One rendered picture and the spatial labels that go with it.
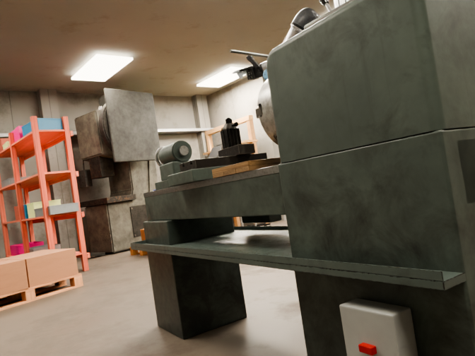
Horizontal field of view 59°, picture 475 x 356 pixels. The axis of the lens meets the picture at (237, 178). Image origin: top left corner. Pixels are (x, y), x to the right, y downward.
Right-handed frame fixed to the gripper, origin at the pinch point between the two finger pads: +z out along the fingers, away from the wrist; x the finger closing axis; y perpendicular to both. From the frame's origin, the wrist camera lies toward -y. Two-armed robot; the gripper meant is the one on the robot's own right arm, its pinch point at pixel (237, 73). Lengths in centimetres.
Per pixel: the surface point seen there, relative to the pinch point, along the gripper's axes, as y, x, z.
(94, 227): 143, 258, 470
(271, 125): 41, -114, -66
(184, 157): 48, -50, 23
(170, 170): 54, -55, 31
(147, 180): 85, 354, 408
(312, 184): 63, -135, -84
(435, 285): 83, -165, -117
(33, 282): 140, -9, 266
